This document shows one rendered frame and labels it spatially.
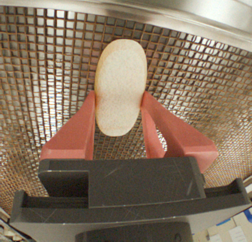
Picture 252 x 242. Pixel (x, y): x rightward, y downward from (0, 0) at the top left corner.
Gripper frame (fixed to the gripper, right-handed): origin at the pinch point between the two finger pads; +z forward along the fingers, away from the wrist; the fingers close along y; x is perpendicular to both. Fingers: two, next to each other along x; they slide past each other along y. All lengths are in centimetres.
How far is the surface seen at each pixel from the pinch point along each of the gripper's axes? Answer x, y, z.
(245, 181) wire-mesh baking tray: 21.9, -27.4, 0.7
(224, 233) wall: 451, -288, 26
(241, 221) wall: 381, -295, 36
